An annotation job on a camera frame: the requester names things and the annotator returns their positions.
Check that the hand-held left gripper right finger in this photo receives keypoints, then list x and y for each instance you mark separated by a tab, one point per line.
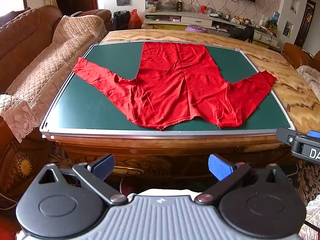
220	166

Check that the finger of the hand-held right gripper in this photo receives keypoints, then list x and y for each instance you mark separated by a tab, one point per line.
285	134

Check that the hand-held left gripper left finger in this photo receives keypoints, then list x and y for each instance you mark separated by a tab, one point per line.
103	166

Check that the red long-sleeve shirt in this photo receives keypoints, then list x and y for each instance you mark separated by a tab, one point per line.
175	85

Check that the patterned rug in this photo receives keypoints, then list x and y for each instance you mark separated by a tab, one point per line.
307	177

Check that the white quilted chair cover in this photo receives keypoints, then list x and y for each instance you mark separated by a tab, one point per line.
311	77

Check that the brown leather armchair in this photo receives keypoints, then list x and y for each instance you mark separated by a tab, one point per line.
295	53

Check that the beige quilted sofa cover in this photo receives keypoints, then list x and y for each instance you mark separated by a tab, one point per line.
50	62

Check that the blue plastic package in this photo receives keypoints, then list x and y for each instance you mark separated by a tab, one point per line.
275	17

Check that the purple plastic stool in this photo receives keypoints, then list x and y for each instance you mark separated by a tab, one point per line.
197	28

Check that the white television cabinet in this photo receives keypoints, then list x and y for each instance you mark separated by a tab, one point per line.
195	19

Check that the black bag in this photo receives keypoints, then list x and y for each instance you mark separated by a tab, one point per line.
121	20

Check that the red cup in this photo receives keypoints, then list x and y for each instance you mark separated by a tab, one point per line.
203	9

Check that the red plastic bag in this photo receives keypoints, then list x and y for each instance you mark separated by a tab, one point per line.
134	20

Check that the brown leather sofa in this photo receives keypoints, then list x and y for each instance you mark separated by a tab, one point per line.
22	35

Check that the dark glass jar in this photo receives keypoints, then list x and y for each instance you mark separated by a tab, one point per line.
179	5

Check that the clear plastic food containers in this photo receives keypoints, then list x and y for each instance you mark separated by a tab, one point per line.
151	6

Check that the green board with metal frame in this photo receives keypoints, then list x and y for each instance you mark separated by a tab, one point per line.
100	105

